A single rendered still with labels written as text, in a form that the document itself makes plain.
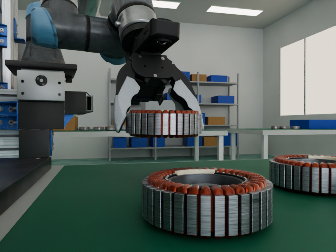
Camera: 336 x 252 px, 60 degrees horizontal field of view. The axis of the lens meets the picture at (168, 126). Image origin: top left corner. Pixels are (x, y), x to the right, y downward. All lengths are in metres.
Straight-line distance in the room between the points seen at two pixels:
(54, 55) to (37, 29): 0.51
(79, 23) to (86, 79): 6.40
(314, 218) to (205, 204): 0.12
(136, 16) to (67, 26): 0.16
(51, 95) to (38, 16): 0.39
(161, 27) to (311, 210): 0.29
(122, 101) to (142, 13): 0.19
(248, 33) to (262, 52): 0.61
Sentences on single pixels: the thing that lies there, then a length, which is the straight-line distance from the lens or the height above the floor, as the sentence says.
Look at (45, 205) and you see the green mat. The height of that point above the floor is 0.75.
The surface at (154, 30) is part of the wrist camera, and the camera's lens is 0.43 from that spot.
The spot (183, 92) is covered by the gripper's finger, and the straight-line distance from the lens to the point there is 0.47.
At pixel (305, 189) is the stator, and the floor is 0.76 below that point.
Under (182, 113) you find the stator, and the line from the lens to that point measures 0.39.
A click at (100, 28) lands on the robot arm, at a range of 0.65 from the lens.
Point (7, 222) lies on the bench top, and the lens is 0.30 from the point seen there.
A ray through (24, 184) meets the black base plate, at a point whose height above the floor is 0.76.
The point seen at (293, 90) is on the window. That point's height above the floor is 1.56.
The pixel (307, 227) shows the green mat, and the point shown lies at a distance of 0.27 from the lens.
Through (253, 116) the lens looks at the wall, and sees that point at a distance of 7.98.
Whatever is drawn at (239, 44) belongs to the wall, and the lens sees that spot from 8.05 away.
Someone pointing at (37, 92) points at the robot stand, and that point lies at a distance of 0.98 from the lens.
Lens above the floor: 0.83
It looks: 1 degrees down
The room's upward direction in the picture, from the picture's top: straight up
